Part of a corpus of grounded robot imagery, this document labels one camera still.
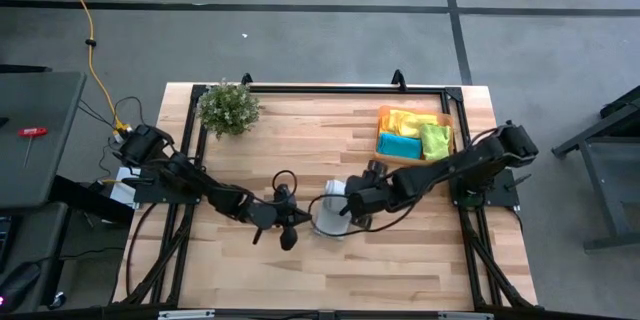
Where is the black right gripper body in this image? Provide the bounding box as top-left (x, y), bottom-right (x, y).
top-left (344, 159), bottom-right (397, 231)

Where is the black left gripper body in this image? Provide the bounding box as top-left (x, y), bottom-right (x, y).
top-left (248, 183), bottom-right (300, 252)

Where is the light grey microfiber towel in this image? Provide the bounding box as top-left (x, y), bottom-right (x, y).
top-left (313, 178), bottom-right (352, 239)

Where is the teal microfiber towel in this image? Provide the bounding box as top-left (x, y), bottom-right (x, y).
top-left (376, 132), bottom-right (424, 161)

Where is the lime green microfiber towel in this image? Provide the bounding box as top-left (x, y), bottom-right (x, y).
top-left (418, 123), bottom-right (453, 162)

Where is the orange translucent plastic tray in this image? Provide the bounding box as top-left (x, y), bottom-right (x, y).
top-left (373, 104), bottom-right (457, 168)

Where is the small potted plant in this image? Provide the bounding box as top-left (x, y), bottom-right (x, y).
top-left (194, 78), bottom-right (264, 140)

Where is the silver aluminium extrusion piece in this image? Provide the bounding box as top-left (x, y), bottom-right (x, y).
top-left (438, 311), bottom-right (495, 320)
top-left (158, 309), bottom-right (215, 320)

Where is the white paper sheet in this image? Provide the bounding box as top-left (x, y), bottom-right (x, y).
top-left (108, 166), bottom-right (142, 210)

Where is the black metal beam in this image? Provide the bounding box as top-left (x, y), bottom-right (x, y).
top-left (49, 174), bottom-right (136, 226)

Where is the black metal stand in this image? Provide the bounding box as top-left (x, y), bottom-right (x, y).
top-left (552, 84), bottom-right (640, 251)

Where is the dark low desk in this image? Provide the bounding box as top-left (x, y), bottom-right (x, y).
top-left (0, 202), bottom-right (69, 314)

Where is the grey desk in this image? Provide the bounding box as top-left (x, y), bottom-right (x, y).
top-left (0, 70), bottom-right (87, 211)

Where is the black computer mouse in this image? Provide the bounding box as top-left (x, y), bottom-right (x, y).
top-left (0, 261), bottom-right (42, 314)

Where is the black keyboard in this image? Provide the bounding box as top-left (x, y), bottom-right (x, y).
top-left (0, 215), bottom-right (14, 274)

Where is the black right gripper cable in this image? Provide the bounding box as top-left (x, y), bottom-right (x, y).
top-left (307, 193), bottom-right (417, 239)

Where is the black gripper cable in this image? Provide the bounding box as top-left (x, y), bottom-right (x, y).
top-left (307, 193), bottom-right (417, 239)
top-left (271, 169), bottom-right (300, 201)

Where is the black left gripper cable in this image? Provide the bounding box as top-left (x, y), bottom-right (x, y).
top-left (271, 169), bottom-right (300, 201)

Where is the black aluminium table frame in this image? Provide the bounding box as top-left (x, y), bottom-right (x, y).
top-left (112, 68), bottom-right (540, 320)

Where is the black floor cable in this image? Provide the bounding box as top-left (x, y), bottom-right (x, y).
top-left (77, 95), bottom-right (152, 184)

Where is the yellow cable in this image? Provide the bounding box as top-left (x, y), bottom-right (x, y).
top-left (48, 0), bottom-right (126, 134)

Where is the red-handled hex key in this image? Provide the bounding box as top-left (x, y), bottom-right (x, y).
top-left (17, 127), bottom-right (50, 169)

